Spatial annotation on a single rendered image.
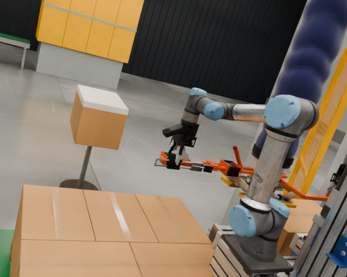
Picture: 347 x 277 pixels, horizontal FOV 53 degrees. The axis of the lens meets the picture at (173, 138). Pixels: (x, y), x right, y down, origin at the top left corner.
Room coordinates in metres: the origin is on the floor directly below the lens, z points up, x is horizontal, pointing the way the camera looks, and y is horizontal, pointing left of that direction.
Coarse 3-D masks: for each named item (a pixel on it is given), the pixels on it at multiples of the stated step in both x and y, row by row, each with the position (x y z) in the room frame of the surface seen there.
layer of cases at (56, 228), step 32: (32, 192) 2.00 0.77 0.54; (64, 192) 2.13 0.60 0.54; (96, 192) 2.26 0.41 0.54; (32, 224) 1.68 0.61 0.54; (64, 224) 1.77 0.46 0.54; (96, 224) 1.87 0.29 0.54; (128, 224) 1.98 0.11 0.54; (160, 224) 2.10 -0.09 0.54; (192, 224) 2.24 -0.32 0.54; (32, 256) 1.44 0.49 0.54; (64, 256) 1.51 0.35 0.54; (96, 256) 1.59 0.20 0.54; (128, 256) 1.67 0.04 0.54; (160, 256) 1.76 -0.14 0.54; (192, 256) 1.86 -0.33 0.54
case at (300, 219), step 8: (296, 200) 2.27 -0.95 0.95; (304, 200) 2.32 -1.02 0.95; (296, 208) 2.12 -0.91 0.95; (304, 208) 2.16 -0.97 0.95; (312, 208) 2.21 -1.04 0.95; (320, 208) 2.25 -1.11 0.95; (296, 216) 1.99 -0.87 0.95; (304, 216) 2.03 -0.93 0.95; (312, 216) 2.07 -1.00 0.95; (288, 224) 1.83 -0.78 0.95; (296, 224) 1.87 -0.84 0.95; (304, 224) 1.90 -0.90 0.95; (288, 232) 1.73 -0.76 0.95; (296, 232) 1.76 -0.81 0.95; (304, 232) 1.79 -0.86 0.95; (280, 240) 1.75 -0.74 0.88; (288, 240) 1.75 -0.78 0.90; (280, 248) 1.73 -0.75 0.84; (288, 248) 1.76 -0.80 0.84
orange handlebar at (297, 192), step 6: (162, 156) 1.55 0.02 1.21; (204, 162) 1.67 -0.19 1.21; (210, 162) 1.67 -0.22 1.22; (216, 168) 1.66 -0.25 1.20; (222, 168) 1.68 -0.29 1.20; (246, 168) 1.80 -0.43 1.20; (252, 168) 1.83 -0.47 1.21; (252, 174) 1.78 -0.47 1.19; (282, 180) 1.78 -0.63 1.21; (288, 186) 1.73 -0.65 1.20; (294, 192) 1.68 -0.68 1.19; (300, 192) 1.66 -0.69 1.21; (306, 198) 1.64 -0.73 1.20; (312, 198) 1.66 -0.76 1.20; (318, 198) 1.68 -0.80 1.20; (324, 198) 1.70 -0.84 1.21
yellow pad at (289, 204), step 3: (240, 192) 1.73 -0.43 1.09; (240, 195) 1.71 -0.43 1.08; (279, 195) 1.79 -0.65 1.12; (279, 198) 1.79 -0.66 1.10; (282, 198) 1.82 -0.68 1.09; (282, 201) 1.78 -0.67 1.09; (285, 201) 1.79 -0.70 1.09; (288, 201) 1.81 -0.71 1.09; (285, 204) 1.76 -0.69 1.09; (288, 204) 1.77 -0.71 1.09; (291, 204) 1.79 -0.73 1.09; (294, 204) 1.80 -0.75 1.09; (288, 207) 1.78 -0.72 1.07; (291, 207) 1.79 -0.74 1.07; (294, 207) 1.80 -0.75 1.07
